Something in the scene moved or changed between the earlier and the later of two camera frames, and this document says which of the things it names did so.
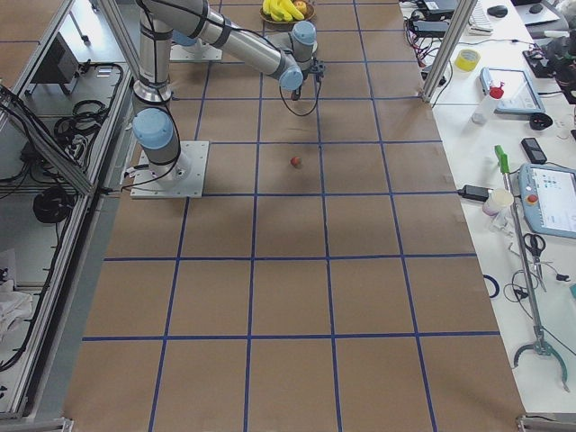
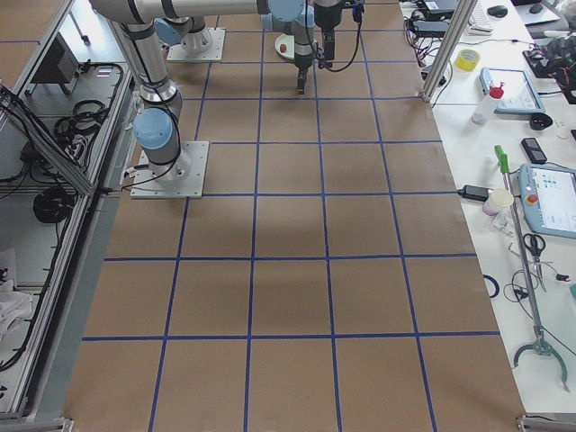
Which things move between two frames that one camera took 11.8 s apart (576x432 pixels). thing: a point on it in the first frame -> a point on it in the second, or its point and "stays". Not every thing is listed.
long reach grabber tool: (539, 346) stays
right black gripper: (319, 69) -> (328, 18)
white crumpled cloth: (15, 309) stays
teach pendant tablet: (518, 96) stays
